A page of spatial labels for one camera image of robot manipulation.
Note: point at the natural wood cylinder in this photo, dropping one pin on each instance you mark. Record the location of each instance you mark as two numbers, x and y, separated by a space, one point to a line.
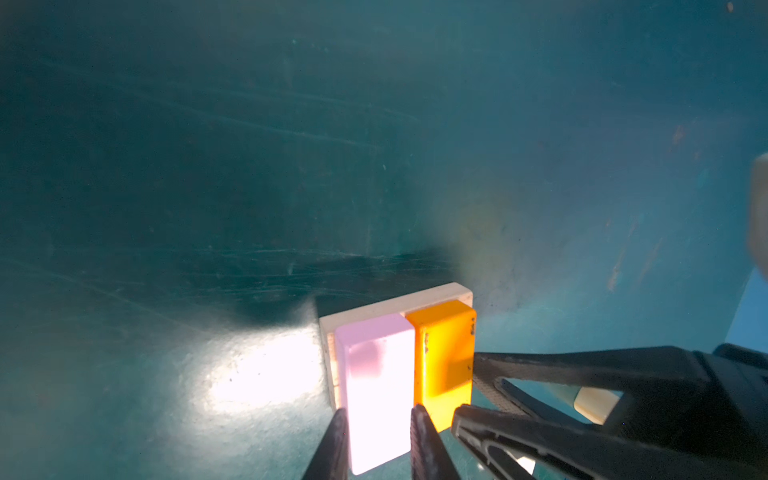
595 404

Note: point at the orange wood block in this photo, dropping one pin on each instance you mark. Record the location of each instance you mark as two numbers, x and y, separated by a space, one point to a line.
445 337

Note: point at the pink wood block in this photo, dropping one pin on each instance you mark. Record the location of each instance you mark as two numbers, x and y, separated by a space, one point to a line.
376 359

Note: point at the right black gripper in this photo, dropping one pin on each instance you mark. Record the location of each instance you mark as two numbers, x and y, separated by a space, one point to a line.
708 404

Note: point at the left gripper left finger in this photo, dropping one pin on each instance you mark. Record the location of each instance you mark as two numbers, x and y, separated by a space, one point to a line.
331 458

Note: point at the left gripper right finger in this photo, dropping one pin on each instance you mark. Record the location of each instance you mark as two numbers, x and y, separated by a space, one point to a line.
429 457

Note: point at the natural wood block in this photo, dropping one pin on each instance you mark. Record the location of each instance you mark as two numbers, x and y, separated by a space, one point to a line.
401 305

